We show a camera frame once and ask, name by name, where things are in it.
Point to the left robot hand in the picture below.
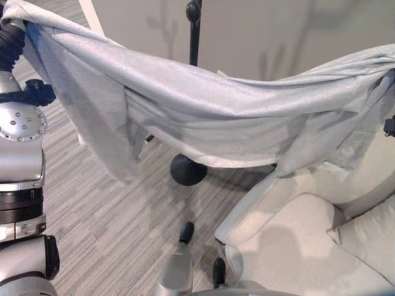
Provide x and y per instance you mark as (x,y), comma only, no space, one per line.
(10,46)

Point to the light grey t-shirt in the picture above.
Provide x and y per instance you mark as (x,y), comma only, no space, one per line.
(191,101)

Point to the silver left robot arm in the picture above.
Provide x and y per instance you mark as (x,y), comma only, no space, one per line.
(20,154)

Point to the black clothes rack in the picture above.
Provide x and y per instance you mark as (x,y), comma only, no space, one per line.
(187,170)

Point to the cream fabric sofa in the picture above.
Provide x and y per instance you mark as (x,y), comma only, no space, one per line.
(296,234)

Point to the cream sofa cushion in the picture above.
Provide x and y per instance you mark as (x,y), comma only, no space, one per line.
(370,237)

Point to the silver robot torso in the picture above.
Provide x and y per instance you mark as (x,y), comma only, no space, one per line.
(228,290)

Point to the white door frame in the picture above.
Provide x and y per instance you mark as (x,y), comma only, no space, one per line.
(91,13)

